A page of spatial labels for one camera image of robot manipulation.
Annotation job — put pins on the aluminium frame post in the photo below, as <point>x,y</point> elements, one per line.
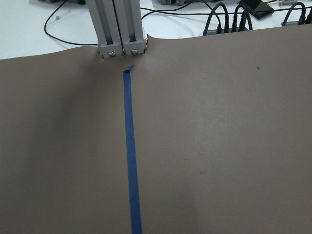
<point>118,27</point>

